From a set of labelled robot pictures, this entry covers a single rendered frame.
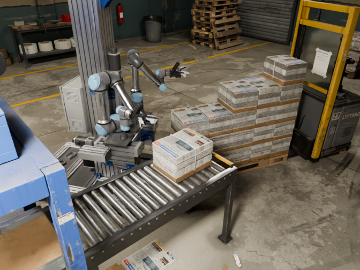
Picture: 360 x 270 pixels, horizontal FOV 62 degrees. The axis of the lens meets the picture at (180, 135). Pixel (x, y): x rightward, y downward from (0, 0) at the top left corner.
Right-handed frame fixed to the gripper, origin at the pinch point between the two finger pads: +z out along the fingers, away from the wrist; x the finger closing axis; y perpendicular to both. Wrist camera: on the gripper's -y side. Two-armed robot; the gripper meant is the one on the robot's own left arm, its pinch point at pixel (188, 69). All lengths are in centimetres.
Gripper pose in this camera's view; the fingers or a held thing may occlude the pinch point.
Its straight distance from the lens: 326.2
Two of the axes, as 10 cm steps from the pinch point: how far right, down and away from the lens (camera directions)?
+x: 2.1, 6.0, -7.7
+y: -0.4, 7.9, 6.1
